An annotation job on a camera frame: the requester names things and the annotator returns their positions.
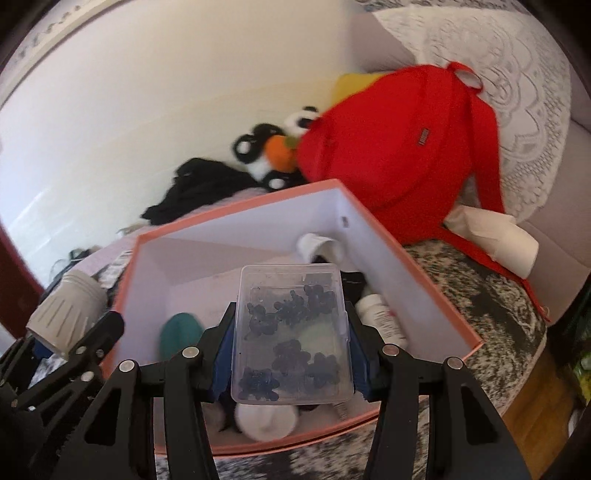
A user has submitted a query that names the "red backpack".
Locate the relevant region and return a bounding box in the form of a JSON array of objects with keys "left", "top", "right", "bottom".
[{"left": 295, "top": 61, "right": 552, "bottom": 324}]

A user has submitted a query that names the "white round lid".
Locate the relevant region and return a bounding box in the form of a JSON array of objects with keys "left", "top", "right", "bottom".
[{"left": 233, "top": 402, "right": 299, "bottom": 442}]

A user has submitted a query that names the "grey sofa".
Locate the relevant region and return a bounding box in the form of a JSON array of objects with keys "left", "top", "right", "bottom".
[{"left": 351, "top": 14, "right": 591, "bottom": 326}]

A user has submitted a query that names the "speckled black and white blanket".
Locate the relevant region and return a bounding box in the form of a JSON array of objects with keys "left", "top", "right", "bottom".
[{"left": 152, "top": 239, "right": 549, "bottom": 480}]

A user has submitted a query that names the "black cloth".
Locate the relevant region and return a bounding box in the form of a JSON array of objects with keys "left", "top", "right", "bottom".
[{"left": 141, "top": 158, "right": 259, "bottom": 227}]

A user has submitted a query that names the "white lace cloth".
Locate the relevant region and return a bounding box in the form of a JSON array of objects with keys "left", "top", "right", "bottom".
[{"left": 355, "top": 0, "right": 573, "bottom": 222}]

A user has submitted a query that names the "silver blister pack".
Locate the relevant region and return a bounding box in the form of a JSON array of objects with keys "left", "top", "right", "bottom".
[{"left": 98, "top": 250, "right": 136, "bottom": 290}]

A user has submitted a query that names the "grey ribbed jar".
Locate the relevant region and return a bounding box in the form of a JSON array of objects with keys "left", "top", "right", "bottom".
[{"left": 25, "top": 270, "right": 109, "bottom": 357}]

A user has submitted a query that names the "orange plush fruit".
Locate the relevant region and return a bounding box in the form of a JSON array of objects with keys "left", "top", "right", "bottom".
[{"left": 268, "top": 135, "right": 299, "bottom": 173}]

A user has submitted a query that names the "white small cup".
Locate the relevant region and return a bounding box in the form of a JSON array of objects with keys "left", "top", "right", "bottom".
[{"left": 295, "top": 233, "right": 343, "bottom": 267}]

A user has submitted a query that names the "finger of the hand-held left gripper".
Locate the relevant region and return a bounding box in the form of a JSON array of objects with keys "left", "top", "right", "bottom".
[{"left": 59, "top": 311, "right": 126, "bottom": 384}]

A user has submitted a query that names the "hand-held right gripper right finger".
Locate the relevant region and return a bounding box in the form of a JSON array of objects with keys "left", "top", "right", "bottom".
[{"left": 344, "top": 305, "right": 532, "bottom": 480}]

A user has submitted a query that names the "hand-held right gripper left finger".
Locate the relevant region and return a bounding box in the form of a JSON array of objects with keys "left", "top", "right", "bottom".
[{"left": 46, "top": 302, "right": 238, "bottom": 480}]

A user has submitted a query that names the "orange-rimmed white cardboard box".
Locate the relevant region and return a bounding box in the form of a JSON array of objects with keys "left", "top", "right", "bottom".
[{"left": 99, "top": 179, "right": 485, "bottom": 457}]

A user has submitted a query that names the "white bottle with red label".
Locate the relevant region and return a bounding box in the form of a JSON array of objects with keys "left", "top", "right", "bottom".
[{"left": 355, "top": 294, "right": 410, "bottom": 350}]

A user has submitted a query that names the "panda plush toy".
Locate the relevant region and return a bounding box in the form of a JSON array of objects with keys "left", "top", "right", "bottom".
[{"left": 231, "top": 106, "right": 324, "bottom": 191}]

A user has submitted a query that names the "clear plastic box of hair clips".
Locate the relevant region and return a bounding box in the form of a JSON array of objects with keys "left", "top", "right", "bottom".
[{"left": 229, "top": 264, "right": 355, "bottom": 406}]

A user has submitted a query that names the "yellow cushion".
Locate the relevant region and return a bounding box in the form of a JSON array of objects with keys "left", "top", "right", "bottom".
[{"left": 330, "top": 71, "right": 386, "bottom": 109}]

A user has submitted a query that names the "teal rounded object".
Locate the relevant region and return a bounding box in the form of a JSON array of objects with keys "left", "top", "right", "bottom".
[{"left": 159, "top": 312, "right": 205, "bottom": 361}]

